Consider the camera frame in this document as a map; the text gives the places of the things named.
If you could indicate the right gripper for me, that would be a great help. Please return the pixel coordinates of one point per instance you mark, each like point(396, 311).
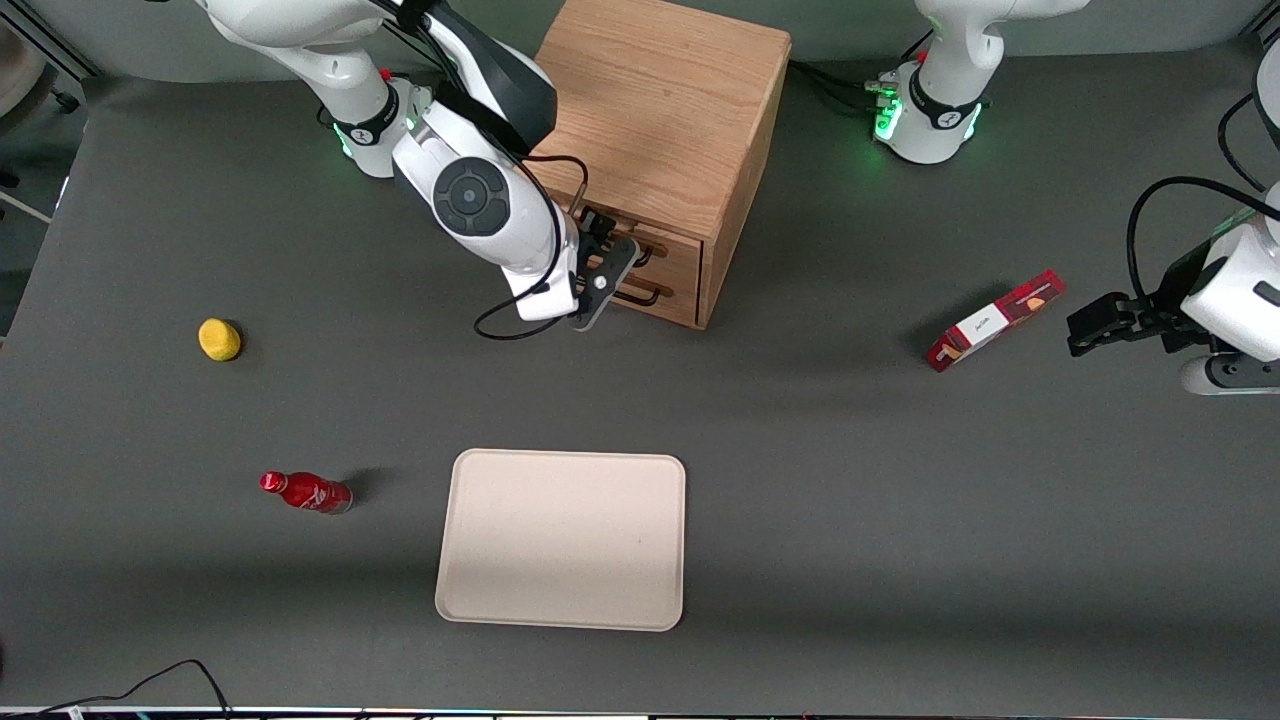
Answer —
point(593, 240)

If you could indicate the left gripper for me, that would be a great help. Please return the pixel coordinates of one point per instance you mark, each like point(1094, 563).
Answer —
point(1152, 310)

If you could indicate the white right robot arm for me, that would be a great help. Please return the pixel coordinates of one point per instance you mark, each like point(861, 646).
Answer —
point(430, 160)

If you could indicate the oak wooden drawer cabinet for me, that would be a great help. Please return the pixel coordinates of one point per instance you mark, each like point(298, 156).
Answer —
point(660, 100)

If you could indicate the red plaid cookie box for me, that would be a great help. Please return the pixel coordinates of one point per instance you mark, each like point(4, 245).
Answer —
point(990, 322)

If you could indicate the beige plastic tray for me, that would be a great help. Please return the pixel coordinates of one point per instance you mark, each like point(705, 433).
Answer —
point(560, 540)

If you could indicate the red soda bottle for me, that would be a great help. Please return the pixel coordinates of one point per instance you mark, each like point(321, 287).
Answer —
point(310, 492)

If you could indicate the yellow lemon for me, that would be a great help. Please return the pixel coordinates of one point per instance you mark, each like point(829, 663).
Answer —
point(219, 340)

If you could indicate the black caster wheel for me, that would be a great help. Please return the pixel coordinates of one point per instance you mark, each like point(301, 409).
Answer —
point(66, 101)

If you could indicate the white rod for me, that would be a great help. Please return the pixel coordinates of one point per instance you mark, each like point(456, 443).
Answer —
point(25, 205)

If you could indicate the beige round stool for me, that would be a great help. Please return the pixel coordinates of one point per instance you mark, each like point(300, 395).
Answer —
point(20, 70)

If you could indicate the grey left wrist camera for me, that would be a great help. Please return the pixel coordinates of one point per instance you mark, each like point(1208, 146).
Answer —
point(1225, 376)

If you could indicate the black aluminium frame rail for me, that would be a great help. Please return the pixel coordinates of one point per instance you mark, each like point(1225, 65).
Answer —
point(60, 45)

